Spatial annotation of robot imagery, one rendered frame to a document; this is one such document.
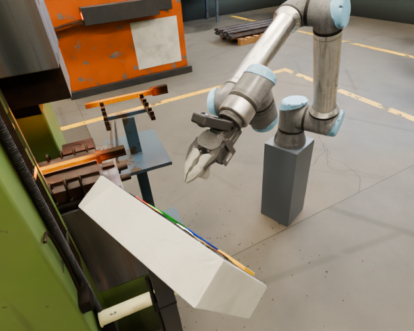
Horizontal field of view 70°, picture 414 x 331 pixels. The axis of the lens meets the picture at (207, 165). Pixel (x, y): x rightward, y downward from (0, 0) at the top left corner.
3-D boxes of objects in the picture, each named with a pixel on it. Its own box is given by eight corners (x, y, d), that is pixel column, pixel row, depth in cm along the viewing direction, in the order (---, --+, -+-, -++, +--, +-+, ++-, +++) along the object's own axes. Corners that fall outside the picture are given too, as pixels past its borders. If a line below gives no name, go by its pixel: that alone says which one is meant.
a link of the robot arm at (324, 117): (313, 117, 174) (315, -16, 117) (344, 124, 166) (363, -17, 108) (303, 136, 169) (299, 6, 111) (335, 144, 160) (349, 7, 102)
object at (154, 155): (154, 131, 185) (153, 128, 183) (172, 164, 154) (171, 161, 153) (105, 143, 177) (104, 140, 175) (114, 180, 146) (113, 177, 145)
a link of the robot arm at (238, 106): (250, 98, 74) (220, 90, 80) (240, 113, 73) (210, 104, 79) (259, 119, 81) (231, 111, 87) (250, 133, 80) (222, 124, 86)
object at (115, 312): (219, 267, 113) (218, 259, 110) (225, 278, 109) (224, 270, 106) (101, 316, 100) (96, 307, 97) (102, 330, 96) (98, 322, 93)
